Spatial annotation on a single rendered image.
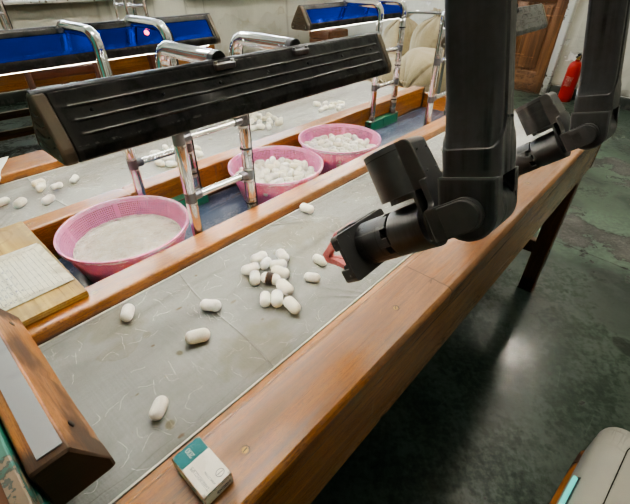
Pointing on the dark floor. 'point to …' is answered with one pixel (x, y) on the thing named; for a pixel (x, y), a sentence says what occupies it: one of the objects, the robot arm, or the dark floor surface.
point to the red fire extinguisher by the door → (570, 80)
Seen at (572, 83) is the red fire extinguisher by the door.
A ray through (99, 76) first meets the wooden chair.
